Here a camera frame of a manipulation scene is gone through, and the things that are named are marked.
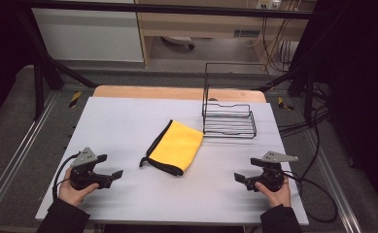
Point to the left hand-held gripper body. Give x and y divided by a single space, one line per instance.
82 176

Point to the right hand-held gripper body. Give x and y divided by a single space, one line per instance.
271 174

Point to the person's left hand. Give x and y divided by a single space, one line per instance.
74 193

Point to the person's right hand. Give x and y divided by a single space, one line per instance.
276 194

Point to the yellow cloth with black edge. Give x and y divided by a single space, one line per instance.
177 145

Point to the white cabinet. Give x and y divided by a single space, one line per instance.
89 35

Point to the black curtain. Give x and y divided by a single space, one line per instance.
2 48
361 81

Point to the white chair base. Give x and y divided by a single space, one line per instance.
178 40

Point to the wooden desk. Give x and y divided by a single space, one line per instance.
193 24

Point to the white power strip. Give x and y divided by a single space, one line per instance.
267 4

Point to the aluminium rail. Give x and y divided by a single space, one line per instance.
335 181
11 165

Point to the black metal frame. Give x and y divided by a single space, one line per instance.
144 8

